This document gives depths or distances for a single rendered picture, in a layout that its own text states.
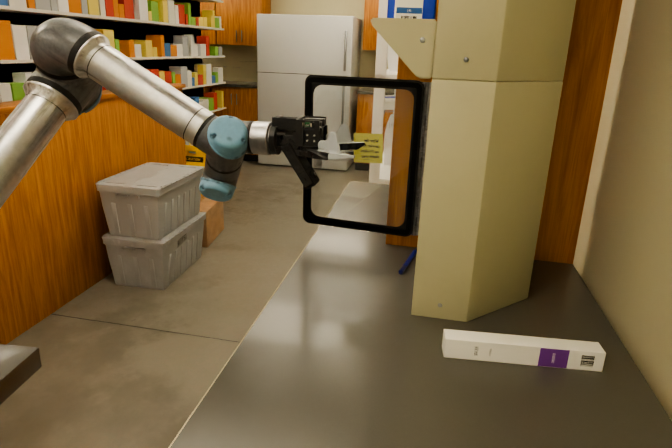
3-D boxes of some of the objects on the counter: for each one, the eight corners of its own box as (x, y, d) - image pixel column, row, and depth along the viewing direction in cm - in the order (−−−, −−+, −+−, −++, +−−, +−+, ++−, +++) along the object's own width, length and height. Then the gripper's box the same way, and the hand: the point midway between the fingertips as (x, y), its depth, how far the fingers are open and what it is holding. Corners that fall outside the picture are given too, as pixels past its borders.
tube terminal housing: (515, 264, 127) (566, -69, 105) (540, 332, 96) (619, -118, 74) (417, 254, 131) (446, -69, 109) (411, 315, 101) (449, -115, 79)
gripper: (257, 122, 101) (354, 127, 97) (286, 111, 119) (367, 115, 116) (258, 163, 103) (352, 169, 99) (286, 146, 122) (366, 151, 118)
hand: (360, 153), depth 108 cm, fingers open, 14 cm apart
